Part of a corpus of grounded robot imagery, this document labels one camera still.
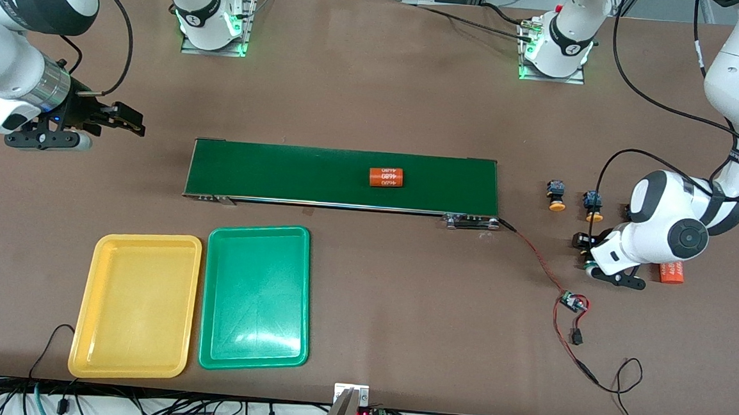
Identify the green conveyor belt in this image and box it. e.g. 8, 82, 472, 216
181, 136, 505, 233

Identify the green plastic tray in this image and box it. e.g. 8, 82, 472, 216
197, 221, 316, 376

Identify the orange printed cylinder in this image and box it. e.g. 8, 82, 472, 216
657, 261, 688, 286
368, 166, 407, 190

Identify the black cable on table edge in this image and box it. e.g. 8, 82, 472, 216
28, 321, 77, 384

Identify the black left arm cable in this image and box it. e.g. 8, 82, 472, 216
594, 0, 739, 224

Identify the tangled black cable bundle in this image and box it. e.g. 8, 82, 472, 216
0, 378, 320, 415

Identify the red black power lead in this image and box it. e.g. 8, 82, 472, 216
548, 295, 605, 384

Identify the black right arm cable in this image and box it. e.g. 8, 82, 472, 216
49, 0, 136, 99

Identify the thin black cable loop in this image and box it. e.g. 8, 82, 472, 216
590, 355, 663, 415

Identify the yellow plastic tray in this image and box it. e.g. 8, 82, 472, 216
67, 228, 204, 386

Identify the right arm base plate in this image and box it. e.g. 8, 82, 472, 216
180, 0, 258, 59

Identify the yellow mushroom push button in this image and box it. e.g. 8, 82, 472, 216
582, 190, 606, 224
546, 179, 569, 213

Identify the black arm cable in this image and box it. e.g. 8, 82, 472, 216
594, 0, 739, 224
49, 0, 136, 99

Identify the small controller circuit board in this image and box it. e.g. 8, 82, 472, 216
560, 290, 590, 313

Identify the black base supply cable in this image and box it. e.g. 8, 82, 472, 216
412, 0, 540, 44

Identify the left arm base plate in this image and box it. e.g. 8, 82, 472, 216
516, 18, 590, 85

